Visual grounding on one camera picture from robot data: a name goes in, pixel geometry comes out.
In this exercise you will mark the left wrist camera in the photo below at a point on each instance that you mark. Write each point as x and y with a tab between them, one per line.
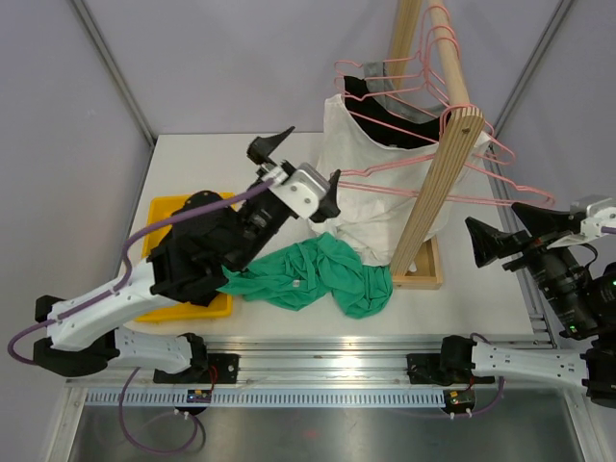
301	191

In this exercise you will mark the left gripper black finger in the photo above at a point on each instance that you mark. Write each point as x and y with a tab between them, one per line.
328	206
260	148

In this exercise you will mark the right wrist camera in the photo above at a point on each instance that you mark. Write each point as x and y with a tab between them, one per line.
598	217

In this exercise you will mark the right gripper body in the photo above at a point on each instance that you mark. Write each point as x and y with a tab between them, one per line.
536	247

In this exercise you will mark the right aluminium frame post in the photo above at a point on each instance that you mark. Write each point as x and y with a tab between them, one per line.
542	46

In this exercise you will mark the yellow plastic tray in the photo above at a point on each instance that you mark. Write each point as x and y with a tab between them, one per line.
220	307

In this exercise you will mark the aluminium mounting rail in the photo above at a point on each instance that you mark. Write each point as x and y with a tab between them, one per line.
327	363

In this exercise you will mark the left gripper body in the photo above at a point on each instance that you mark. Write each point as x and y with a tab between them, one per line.
268	169

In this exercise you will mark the slotted cable duct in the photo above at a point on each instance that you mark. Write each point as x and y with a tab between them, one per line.
269	398

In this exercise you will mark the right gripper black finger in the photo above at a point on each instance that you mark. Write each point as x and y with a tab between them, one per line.
490	244
541	222

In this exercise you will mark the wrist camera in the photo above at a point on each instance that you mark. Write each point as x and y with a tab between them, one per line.
301	191
598	217

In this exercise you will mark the wooden hanger rack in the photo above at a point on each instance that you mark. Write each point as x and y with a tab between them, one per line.
416	263

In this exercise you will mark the white tank top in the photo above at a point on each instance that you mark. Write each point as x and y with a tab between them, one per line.
370	222

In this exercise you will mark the aluminium frame post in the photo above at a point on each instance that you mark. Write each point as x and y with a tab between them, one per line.
542	46
103	51

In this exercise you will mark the grey tank top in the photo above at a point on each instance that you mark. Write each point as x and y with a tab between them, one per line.
377	81

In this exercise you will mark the left aluminium frame post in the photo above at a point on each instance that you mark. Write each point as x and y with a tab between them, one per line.
103	51

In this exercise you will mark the green tank top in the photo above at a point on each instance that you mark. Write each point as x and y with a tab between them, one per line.
302	273

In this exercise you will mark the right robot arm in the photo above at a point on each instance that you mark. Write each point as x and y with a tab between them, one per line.
584	305

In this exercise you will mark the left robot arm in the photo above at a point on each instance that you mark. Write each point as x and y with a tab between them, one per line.
207	237

